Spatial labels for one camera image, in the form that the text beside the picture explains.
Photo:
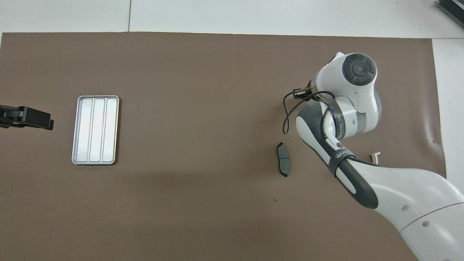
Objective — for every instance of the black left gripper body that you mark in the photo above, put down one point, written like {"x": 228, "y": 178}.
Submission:
{"x": 11, "y": 116}

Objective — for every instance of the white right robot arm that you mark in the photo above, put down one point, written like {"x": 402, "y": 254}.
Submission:
{"x": 409, "y": 192}

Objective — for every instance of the silver metal tray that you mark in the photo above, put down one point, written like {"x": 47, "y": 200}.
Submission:
{"x": 95, "y": 130}

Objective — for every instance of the brown table mat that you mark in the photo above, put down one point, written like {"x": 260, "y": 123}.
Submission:
{"x": 199, "y": 108}

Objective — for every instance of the slim grey brake pad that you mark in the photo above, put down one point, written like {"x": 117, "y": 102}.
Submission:
{"x": 283, "y": 159}

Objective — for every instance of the dark ribbed device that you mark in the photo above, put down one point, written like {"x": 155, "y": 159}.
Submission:
{"x": 455, "y": 9}

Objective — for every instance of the white curved plastic bracket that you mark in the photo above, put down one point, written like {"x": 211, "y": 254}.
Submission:
{"x": 374, "y": 158}

